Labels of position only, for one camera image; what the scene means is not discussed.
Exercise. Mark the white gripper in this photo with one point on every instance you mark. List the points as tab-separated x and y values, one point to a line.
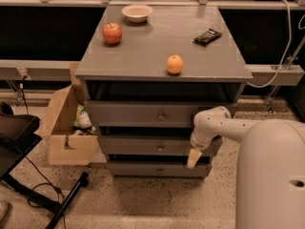
198	142

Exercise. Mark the grey drawer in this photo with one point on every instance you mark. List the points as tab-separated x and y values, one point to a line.
147	113
132	169
120	145

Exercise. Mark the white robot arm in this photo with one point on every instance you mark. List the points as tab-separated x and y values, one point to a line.
270	169

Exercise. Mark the grey bottom drawer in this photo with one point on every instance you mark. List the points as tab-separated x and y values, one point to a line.
132	169

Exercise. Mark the grey drawer cabinet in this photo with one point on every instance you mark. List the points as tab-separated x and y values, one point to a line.
135	70

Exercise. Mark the grey top drawer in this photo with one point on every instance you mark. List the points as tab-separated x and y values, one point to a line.
147	113

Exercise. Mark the orange fruit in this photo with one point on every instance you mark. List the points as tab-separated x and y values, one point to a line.
174	64

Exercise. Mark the black stand leg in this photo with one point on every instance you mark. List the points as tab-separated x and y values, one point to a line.
60	208

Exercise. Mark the white green plush toy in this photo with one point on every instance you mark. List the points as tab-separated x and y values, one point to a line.
82	119

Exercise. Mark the black snack packet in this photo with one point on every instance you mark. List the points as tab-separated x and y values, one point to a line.
207	37

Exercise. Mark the cardboard box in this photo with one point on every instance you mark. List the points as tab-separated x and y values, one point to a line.
65	146

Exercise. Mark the red apple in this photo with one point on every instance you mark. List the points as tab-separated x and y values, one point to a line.
112	33

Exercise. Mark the white bowl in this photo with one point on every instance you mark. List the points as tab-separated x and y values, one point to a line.
137	13

